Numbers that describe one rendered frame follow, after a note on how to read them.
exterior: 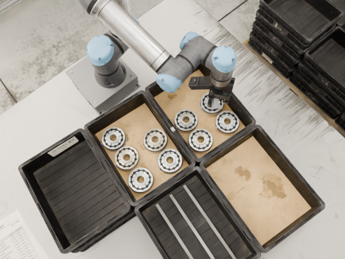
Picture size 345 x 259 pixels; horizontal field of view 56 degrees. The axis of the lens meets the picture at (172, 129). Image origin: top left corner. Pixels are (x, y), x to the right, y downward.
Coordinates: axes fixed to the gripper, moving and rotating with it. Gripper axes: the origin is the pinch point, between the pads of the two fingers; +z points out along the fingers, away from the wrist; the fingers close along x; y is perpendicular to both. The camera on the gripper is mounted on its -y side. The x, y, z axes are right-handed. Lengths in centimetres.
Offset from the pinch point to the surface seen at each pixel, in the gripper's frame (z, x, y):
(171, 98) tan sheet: 11.0, 1.0, -18.1
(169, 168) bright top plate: 8.2, -30.5, -8.8
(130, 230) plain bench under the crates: 24, -58, -19
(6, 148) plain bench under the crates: 24, -41, -89
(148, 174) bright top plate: 8.0, -35.5, -16.3
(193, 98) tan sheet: 11.1, 4.0, -8.6
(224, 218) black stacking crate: 11.0, -42.8, 17.5
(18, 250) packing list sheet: 24, -80, -63
